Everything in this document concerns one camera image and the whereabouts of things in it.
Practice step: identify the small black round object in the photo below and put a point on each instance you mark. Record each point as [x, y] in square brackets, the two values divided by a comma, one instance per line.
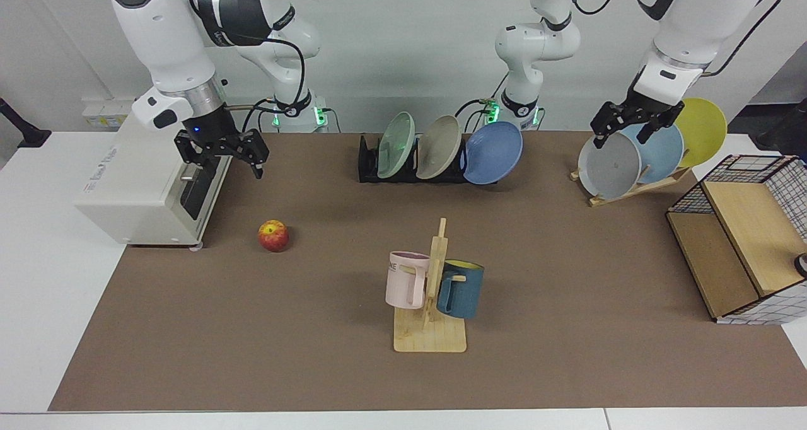
[802, 265]

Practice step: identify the yellow plate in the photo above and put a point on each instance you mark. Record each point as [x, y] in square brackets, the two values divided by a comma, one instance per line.
[703, 130]

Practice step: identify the pale green plate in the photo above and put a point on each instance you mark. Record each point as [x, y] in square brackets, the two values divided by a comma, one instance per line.
[396, 146]

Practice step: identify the pink cup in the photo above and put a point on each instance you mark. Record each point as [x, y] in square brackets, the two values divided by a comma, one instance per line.
[403, 285]

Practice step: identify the beige plate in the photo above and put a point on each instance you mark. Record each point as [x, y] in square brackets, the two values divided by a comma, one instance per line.
[438, 147]

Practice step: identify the wooden plate stand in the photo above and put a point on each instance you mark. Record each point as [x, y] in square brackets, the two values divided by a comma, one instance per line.
[624, 193]

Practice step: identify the black dish rack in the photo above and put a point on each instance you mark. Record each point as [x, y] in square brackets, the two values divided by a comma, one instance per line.
[367, 165]

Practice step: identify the red yellow apple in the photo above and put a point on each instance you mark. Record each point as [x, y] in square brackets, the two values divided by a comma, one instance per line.
[273, 236]

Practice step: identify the light blue plate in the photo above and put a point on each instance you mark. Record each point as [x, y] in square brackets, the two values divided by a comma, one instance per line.
[662, 152]

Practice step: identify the black background object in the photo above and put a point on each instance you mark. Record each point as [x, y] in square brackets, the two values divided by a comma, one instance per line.
[785, 130]

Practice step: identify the grey plate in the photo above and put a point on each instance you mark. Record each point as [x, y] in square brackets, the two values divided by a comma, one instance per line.
[608, 168]

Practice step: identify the brown table cloth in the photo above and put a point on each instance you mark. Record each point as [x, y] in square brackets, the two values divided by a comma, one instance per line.
[315, 354]

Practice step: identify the white wall socket strip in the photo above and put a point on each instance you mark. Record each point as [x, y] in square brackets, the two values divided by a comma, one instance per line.
[104, 113]

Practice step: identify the wooden cup stand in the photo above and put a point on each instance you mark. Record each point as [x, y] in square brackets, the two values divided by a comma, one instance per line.
[429, 335]

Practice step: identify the pale toaster oven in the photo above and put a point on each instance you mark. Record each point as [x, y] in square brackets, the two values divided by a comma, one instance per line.
[139, 190]

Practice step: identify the dark teal cup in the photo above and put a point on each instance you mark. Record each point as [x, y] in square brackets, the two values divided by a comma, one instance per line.
[465, 291]

